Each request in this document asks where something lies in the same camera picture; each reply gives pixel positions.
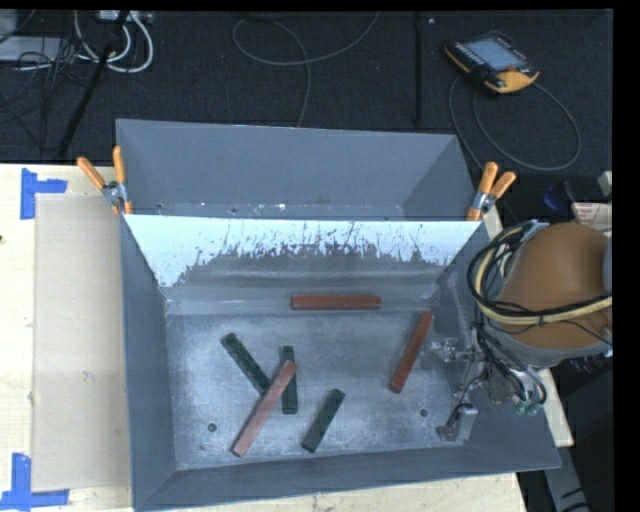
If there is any dark green flat block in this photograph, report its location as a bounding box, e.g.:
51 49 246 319
279 345 300 416
221 332 274 397
301 388 347 454

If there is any grey metal bin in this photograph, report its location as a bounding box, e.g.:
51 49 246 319
115 118 562 512

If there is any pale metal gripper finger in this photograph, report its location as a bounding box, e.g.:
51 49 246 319
422 338 476 370
435 402 479 443

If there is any pale flat board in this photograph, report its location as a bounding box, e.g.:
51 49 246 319
30 193 133 494

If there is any red-brown flat block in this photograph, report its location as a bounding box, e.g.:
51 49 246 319
389 311 435 394
290 293 383 312
230 360 298 459

